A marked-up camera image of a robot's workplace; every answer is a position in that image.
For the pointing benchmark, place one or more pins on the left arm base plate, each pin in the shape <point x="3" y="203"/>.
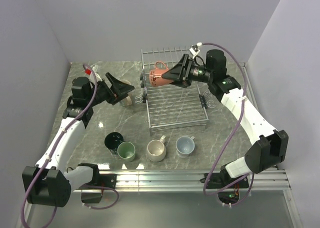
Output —
<point x="92" y="192"/>

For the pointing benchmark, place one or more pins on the beige speckled mug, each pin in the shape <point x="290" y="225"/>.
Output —
<point x="156" y="149"/>

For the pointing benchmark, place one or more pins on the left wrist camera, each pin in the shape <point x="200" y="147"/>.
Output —
<point x="89" y="69"/>

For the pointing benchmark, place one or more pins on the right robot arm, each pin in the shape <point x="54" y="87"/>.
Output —
<point x="268" y="145"/>

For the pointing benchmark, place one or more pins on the aluminium rail frame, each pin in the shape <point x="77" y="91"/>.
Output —
<point x="171" y="180"/>

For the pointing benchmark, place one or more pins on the pink mug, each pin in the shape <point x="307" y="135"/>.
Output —
<point x="155" y="75"/>

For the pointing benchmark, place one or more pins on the light green cup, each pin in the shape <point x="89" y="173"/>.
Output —
<point x="126" y="151"/>

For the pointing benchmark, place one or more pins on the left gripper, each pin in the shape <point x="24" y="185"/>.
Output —
<point x="120" y="89"/>

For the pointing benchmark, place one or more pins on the light blue mug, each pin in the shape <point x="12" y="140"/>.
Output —
<point x="185" y="146"/>

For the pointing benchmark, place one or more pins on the dark green mug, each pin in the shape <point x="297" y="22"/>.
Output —
<point x="112" y="142"/>

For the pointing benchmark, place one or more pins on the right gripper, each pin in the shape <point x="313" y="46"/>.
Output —
<point x="177" y="72"/>

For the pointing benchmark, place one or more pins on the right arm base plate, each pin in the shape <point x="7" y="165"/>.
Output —
<point x="229" y="191"/>

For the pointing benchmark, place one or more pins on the cream tall mug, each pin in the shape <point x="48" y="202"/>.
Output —
<point x="128" y="100"/>

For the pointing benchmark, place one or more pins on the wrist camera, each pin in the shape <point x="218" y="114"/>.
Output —
<point x="195" y="49"/>
<point x="89" y="69"/>

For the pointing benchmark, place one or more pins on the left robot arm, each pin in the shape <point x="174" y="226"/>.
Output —
<point x="46" y="183"/>

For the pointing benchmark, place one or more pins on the metal dish rack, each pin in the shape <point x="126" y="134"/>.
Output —
<point x="170" y="106"/>

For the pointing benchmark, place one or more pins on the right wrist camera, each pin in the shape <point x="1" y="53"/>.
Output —
<point x="195" y="49"/>

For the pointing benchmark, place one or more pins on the left white hooks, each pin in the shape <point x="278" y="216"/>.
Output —
<point x="142" y="97"/>

